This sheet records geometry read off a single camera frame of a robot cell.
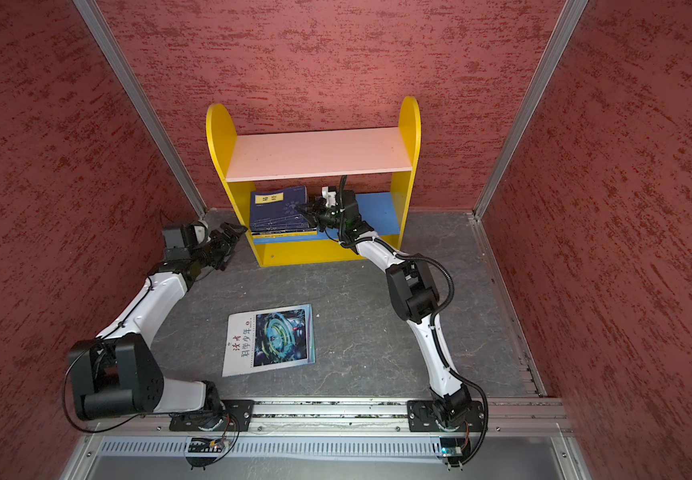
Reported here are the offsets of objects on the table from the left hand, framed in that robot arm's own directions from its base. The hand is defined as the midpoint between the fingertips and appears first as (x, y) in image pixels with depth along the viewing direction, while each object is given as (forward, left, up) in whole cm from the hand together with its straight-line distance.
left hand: (244, 242), depth 86 cm
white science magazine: (-22, -7, -20) cm, 30 cm away
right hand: (+10, -13, +3) cm, 17 cm away
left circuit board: (-47, +4, -22) cm, 52 cm away
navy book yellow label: (+10, -8, +2) cm, 13 cm away
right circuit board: (-47, -57, -20) cm, 76 cm away
